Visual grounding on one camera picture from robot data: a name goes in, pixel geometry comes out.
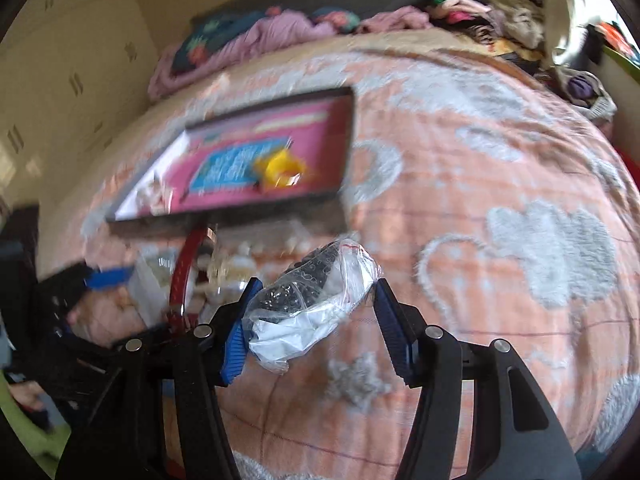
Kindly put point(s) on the pink fuzzy garment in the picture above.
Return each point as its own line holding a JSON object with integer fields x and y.
{"x": 395, "y": 20}

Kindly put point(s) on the red bangle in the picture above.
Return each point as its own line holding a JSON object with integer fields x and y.
{"x": 176, "y": 280}

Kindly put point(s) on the black jewelry box pink lining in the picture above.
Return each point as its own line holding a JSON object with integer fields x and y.
{"x": 315, "y": 130}

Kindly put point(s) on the purple blanket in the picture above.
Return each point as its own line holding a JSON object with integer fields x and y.
{"x": 260, "y": 35}

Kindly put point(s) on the clear plastic packet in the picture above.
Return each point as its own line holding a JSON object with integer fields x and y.
{"x": 150, "y": 285}

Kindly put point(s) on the cream wardrobe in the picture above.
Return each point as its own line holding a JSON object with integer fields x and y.
{"x": 65, "y": 70}

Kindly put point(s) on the dark floral pillow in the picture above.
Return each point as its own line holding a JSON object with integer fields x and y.
{"x": 335, "y": 17}
{"x": 200, "y": 45}

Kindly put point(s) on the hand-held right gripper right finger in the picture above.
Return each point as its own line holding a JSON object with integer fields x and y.
{"x": 395, "y": 332}

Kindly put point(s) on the cream curtain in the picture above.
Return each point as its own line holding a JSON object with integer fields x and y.
{"x": 565, "y": 5}

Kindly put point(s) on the tan bedsheet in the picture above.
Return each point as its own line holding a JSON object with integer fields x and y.
{"x": 415, "y": 40}

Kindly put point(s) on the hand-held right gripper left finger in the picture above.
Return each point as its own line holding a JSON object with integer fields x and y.
{"x": 244, "y": 327}

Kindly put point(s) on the pile of clothes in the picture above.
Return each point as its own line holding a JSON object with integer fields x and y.
{"x": 500, "y": 15}

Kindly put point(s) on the person's left forearm green sleeve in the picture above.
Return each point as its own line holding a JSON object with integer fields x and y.
{"x": 20, "y": 430}

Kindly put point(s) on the orange cloud-print blanket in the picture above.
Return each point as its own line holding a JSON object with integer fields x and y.
{"x": 475, "y": 160}

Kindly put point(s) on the fabric bag of clothes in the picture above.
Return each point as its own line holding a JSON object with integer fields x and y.
{"x": 582, "y": 87}

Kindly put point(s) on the plastic bag of black beads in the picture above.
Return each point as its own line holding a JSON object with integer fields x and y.
{"x": 300, "y": 320}

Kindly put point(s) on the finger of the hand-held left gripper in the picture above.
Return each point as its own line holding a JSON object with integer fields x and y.
{"x": 109, "y": 278}

